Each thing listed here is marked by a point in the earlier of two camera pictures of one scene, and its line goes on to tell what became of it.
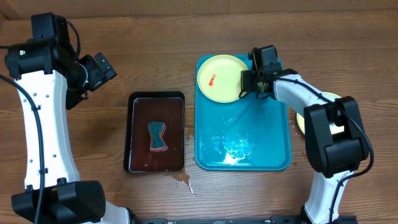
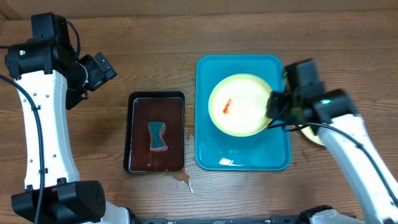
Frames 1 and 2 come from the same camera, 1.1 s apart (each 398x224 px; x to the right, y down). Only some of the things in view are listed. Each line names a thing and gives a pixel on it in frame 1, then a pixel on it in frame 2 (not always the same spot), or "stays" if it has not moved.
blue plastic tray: (251, 134) stays
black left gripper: (99, 76) stays
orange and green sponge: (157, 129) stays
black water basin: (144, 107) stays
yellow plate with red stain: (219, 78) -> (238, 105)
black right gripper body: (249, 81) -> (277, 106)
